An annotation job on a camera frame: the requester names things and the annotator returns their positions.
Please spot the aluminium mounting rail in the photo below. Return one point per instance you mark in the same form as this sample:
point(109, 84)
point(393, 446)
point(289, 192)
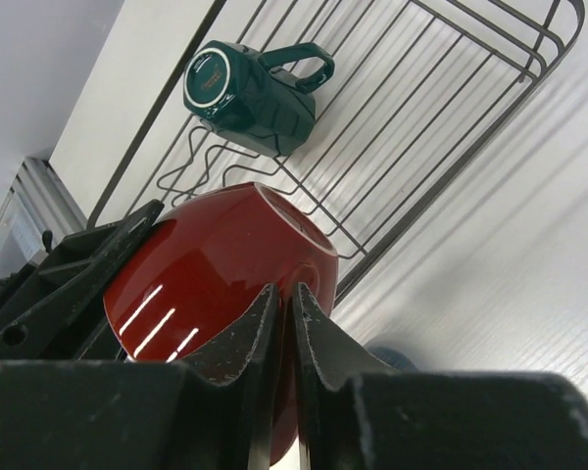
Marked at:
point(36, 202)

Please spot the wire dish rack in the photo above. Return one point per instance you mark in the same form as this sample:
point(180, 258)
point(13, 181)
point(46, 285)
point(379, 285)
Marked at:
point(420, 89)

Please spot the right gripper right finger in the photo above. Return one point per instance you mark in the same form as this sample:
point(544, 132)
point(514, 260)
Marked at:
point(356, 412)

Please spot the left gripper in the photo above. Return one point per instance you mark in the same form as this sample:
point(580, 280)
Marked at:
point(39, 284)

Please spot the dark green mug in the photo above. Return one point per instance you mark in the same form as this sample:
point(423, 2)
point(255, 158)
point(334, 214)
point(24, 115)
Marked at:
point(262, 101)

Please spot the dark blue cup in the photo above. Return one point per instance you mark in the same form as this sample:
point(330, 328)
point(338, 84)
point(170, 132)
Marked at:
point(393, 358)

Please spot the red cup white inside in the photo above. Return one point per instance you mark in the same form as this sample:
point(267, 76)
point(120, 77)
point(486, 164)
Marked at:
point(204, 264)

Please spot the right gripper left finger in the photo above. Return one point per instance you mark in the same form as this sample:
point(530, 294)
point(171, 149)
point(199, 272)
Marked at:
point(211, 410)

